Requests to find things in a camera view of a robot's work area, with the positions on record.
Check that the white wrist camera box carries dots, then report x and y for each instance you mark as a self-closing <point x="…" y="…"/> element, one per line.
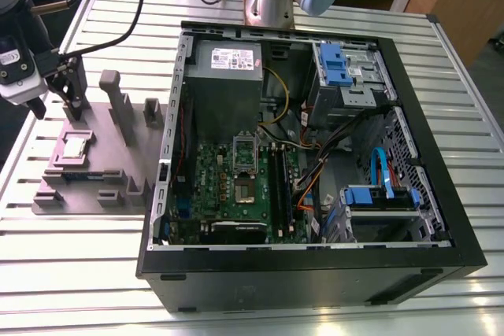
<point x="19" y="90"/>

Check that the blue plastic drive bracket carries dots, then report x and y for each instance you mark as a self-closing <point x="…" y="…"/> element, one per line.
<point x="332" y="56"/>
<point x="339" y="78"/>

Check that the silver drive cage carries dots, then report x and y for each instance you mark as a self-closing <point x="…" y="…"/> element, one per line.
<point x="354" y="96"/>

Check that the black RAM slot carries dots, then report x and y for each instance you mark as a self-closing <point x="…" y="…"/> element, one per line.
<point x="276" y="190"/>
<point x="287" y="190"/>

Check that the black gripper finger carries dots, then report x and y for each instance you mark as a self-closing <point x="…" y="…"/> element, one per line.
<point x="37" y="109"/>
<point x="76" y="92"/>

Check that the blue disk carrier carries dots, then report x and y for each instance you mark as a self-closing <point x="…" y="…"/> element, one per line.
<point x="360" y="196"/>

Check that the black PC case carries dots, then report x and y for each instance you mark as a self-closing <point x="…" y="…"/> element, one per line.
<point x="315" y="273"/>

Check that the grey parts rack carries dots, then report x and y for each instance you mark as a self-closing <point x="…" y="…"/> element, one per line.
<point x="106" y="155"/>

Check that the grey power supply unit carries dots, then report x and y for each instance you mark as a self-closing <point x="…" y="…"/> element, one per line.
<point x="224" y="96"/>

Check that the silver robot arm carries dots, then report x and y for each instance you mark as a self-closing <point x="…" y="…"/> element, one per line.
<point x="271" y="1"/>

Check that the silver CPU chip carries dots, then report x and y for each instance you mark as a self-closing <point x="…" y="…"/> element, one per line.
<point x="74" y="148"/>

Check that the CPU socket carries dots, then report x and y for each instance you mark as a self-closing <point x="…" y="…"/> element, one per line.
<point x="246" y="192"/>

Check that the black graphics card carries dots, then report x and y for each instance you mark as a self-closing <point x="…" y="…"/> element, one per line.
<point x="236" y="231"/>

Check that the green motherboard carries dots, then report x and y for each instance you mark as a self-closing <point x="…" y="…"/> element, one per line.
<point x="212" y="194"/>

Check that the RAM stick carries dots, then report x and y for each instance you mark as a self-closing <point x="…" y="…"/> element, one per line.
<point x="84" y="175"/>

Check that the silver disk bay cage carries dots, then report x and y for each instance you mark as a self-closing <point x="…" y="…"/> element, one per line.
<point x="386" y="216"/>

